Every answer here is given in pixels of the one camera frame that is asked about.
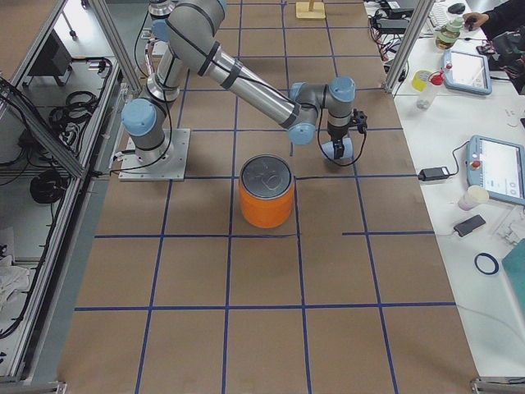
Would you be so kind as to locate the yellow tape roll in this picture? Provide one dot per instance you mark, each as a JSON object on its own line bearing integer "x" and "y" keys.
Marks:
{"x": 420, "y": 80}

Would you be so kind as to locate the black smartphone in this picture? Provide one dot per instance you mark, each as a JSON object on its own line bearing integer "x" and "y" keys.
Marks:
{"x": 467, "y": 226}

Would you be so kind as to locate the white cloth rag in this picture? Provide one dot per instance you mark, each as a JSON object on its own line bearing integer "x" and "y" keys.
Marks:
{"x": 14, "y": 278}

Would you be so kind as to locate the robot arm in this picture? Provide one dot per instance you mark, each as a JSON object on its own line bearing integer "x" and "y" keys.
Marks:
{"x": 189, "y": 28}

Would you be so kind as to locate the green glass jar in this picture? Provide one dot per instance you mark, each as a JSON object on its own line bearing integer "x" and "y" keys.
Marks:
{"x": 448, "y": 34}

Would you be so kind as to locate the far teach pendant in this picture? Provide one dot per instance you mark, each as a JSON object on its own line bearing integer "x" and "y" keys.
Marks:
{"x": 466, "y": 72}

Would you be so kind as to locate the teach pendant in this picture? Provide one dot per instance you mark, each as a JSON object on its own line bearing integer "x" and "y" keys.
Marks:
{"x": 466, "y": 72}
{"x": 498, "y": 167}

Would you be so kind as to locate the orange can with grey lid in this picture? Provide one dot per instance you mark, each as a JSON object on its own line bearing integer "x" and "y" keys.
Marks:
{"x": 266, "y": 191}

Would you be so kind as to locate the light blue plastic cup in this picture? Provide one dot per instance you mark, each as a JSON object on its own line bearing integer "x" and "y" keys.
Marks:
{"x": 348, "y": 149}

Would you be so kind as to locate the clear bottle red cap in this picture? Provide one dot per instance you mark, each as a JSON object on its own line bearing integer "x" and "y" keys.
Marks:
{"x": 432, "y": 88}

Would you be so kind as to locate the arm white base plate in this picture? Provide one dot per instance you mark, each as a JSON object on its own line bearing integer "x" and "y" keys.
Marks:
{"x": 167, "y": 162}

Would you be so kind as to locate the black power adapter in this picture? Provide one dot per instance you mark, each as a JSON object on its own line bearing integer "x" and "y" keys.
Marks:
{"x": 433, "y": 174}

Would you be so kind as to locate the black power brick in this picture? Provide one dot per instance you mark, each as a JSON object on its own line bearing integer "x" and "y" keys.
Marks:
{"x": 388, "y": 26}

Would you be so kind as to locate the white paper cup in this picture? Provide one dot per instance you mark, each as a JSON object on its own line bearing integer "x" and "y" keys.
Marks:
{"x": 472, "y": 197}

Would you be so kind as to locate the near teach pendant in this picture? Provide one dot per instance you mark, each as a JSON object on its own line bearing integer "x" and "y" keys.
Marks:
{"x": 498, "y": 167}

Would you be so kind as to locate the aluminium frame post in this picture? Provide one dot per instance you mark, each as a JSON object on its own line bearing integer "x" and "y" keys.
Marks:
{"x": 418, "y": 19}

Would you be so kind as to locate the wooden mug tree stand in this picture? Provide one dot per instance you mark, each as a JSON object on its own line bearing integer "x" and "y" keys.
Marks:
{"x": 310, "y": 10}

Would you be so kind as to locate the person hand on mouse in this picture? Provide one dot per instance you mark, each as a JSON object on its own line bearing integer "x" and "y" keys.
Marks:
{"x": 474, "y": 20}

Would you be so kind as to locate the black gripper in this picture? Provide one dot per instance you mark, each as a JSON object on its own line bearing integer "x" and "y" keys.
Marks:
{"x": 337, "y": 135}

